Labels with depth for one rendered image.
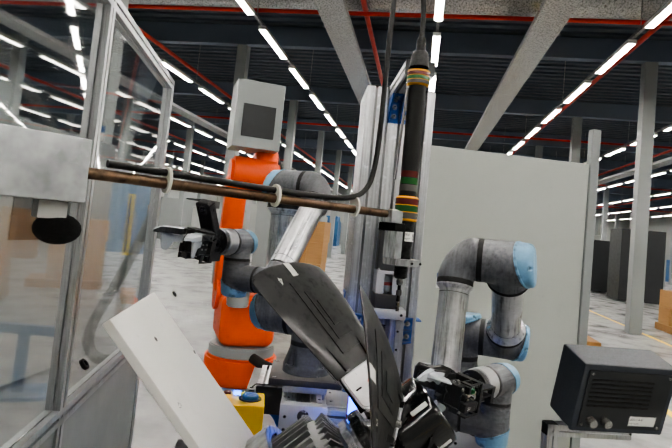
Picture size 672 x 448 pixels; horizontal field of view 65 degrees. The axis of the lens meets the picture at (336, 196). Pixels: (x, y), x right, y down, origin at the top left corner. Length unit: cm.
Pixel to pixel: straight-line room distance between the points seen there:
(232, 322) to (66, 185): 426
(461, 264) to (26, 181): 107
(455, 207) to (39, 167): 251
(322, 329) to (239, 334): 394
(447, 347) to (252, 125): 376
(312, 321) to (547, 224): 235
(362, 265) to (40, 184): 140
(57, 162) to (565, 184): 286
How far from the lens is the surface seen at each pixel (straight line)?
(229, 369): 489
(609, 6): 989
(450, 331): 140
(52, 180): 63
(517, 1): 960
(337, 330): 95
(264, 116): 493
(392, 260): 96
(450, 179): 293
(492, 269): 141
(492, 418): 139
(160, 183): 69
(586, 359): 155
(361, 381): 94
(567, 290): 323
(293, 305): 93
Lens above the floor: 150
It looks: 3 degrees up
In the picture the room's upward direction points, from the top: 6 degrees clockwise
